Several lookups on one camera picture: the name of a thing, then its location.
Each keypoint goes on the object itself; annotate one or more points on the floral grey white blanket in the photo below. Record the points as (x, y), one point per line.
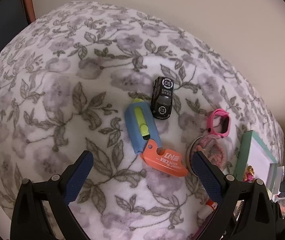
(65, 82)

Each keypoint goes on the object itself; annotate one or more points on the blue orange retractable knife toy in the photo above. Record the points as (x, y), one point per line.
(146, 142)

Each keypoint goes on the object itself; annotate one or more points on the teal rimmed white tray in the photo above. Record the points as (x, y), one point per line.
(254, 152)

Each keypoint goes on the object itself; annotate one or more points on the clear glass jar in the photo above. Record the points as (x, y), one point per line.
(281, 202)

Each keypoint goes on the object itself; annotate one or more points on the black toy car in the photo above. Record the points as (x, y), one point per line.
(162, 98)

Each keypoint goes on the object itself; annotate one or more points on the pink wrist band watch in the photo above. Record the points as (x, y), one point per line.
(218, 123)

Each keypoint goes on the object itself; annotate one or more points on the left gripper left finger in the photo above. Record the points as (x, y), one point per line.
(29, 219)

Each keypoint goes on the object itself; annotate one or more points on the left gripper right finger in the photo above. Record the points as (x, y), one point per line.
(244, 210)

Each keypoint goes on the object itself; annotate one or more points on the purple lighter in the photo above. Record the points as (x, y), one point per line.
(195, 236)

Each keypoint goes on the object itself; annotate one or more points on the clear round bead case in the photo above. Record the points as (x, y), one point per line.
(212, 146)

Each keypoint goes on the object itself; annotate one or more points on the red white glue stick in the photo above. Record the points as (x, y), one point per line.
(207, 209)

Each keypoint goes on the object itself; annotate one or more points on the pink doll figure toy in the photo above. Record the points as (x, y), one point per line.
(249, 174)

